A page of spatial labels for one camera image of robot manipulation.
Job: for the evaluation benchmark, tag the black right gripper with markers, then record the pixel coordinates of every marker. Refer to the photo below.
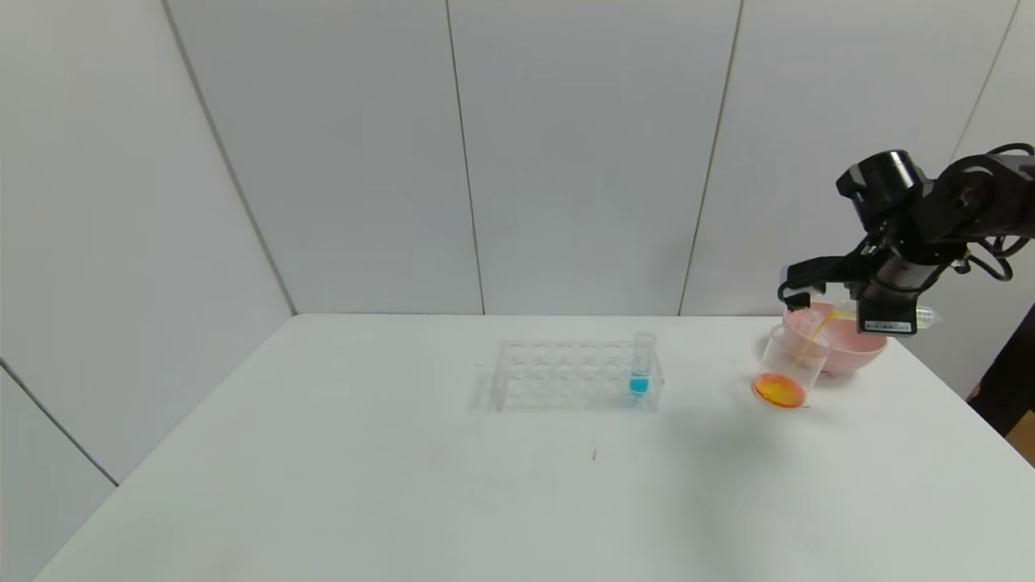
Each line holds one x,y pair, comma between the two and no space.
887,321

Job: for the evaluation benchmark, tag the yellow pigment test tube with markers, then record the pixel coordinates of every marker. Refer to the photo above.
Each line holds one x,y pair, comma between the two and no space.
923,317

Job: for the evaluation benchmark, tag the clear plastic beaker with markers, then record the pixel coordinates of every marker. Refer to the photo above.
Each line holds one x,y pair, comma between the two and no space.
780,390

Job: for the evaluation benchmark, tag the blue pigment test tube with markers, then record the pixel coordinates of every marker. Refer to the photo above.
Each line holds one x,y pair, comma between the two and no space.
639,385

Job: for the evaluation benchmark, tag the clear acrylic test tube rack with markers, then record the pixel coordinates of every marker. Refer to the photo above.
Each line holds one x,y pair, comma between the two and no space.
558,380

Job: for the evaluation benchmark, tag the pink bowl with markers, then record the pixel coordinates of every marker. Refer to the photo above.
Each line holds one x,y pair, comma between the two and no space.
857,352

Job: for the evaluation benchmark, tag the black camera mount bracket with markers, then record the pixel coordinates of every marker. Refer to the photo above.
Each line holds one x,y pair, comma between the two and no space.
829,268

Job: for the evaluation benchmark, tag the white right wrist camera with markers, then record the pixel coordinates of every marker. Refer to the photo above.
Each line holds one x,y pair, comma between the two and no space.
796,297

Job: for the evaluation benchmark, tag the black metal furniture frame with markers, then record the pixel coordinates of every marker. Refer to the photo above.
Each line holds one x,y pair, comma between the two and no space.
1007,388

